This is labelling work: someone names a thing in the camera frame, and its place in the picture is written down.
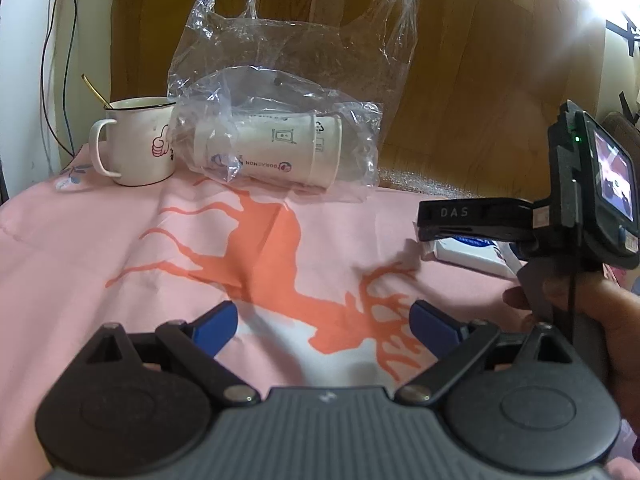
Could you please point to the large clear plastic bag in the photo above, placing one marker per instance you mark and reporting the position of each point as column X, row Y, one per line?
column 300, row 40

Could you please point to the bubble wrap sheet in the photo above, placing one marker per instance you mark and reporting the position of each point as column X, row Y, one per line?
column 430, row 182

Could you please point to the pink printed bedsheet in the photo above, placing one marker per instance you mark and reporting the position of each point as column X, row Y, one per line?
column 125, row 260

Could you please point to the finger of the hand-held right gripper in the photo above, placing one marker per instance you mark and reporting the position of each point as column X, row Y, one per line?
column 495, row 234

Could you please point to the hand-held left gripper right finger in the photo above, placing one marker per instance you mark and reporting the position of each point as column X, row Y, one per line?
column 434, row 327

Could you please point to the white tissue packet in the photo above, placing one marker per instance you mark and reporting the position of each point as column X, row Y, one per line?
column 475, row 255

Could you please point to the wooden headboard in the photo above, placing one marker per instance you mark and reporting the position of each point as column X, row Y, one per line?
column 475, row 85

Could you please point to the person's right hand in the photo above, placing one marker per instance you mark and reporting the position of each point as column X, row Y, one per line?
column 622, row 340

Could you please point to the stack of white paper cups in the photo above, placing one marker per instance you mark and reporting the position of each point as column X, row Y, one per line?
column 270, row 150

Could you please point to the white enamel mug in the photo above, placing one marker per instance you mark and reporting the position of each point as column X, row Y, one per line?
column 137, row 145

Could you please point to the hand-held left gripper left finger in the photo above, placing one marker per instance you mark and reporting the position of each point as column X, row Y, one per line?
column 216, row 327

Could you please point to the gold spoon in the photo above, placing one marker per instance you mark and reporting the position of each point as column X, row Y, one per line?
column 95, row 91

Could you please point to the clear plastic cup sleeve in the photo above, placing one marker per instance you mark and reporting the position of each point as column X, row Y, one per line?
column 360, row 150

